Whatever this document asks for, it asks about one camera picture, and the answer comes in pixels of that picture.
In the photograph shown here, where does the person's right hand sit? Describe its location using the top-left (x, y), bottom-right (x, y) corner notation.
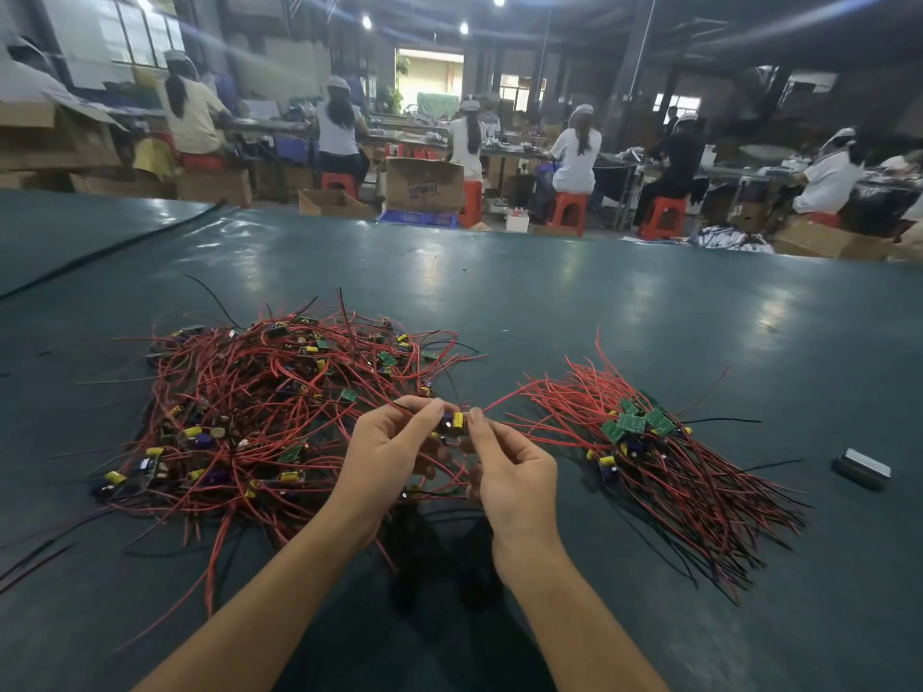
top-left (464, 408), bottom-right (561, 592)

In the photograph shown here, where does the person's left hand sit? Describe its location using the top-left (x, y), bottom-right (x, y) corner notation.
top-left (324, 396), bottom-right (449, 549)

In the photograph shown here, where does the red wire with yellow connector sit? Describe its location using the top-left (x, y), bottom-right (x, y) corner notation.
top-left (439, 382), bottom-right (557, 433)

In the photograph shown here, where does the pile of red-wired boards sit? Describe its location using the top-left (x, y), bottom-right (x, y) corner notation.
top-left (0, 298), bottom-right (492, 650)

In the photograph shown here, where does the sorted bundle of wired boards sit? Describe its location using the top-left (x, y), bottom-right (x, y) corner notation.
top-left (516, 335), bottom-right (810, 600)

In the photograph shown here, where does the person's right forearm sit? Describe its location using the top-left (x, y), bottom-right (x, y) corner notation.
top-left (497, 557), bottom-right (672, 692)

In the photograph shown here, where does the person's left forearm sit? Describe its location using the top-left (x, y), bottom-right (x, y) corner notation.
top-left (133, 514), bottom-right (374, 692)

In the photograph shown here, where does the blue plastic crate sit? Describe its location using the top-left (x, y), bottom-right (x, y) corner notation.
top-left (378, 209), bottom-right (462, 229)

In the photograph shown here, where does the dark green table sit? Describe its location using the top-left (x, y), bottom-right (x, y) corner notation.
top-left (0, 189), bottom-right (923, 692)

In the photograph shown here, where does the heap of black white items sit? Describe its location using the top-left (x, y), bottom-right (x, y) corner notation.
top-left (692, 226), bottom-right (776, 255)

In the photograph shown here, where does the small black grey block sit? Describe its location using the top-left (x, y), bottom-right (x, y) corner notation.
top-left (832, 448), bottom-right (893, 493)

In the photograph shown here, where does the yellow sack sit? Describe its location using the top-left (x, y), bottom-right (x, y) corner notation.
top-left (134, 137), bottom-right (179, 179)

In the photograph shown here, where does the large open cardboard box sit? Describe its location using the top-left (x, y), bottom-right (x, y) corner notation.
top-left (0, 102), bottom-right (124, 171)

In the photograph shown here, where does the grid window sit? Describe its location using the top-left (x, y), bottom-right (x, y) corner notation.
top-left (96, 0), bottom-right (189, 66)

